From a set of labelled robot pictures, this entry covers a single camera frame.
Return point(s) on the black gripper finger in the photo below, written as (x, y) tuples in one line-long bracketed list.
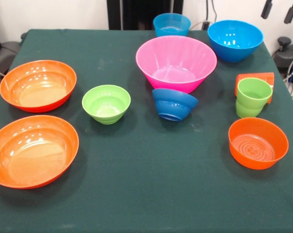
[(266, 9), (290, 13)]

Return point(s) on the orange cup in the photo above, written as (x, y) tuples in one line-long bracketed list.
[(265, 76)]

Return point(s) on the small light blue bowl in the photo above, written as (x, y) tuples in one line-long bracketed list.
[(172, 24)]

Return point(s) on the green cup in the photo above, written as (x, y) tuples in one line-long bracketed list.
[(248, 106)]

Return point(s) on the large pink bowl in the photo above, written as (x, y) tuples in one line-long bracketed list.
[(170, 82)]

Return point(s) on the dark blue bowl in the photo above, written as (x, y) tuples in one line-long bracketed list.
[(173, 104)]

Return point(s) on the dark grey floor base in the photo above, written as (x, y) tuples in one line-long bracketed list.
[(5, 53), (289, 55)]

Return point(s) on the large light blue bowl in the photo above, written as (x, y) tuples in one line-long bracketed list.
[(233, 52)]

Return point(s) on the small orange bowl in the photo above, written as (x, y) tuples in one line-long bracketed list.
[(258, 165)]

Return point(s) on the dark green tablecloth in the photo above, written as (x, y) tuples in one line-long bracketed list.
[(146, 157)]

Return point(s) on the green bowl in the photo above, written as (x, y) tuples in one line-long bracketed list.
[(105, 114)]

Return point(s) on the large orange bowl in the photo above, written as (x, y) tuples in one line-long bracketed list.
[(37, 97), (27, 157)]

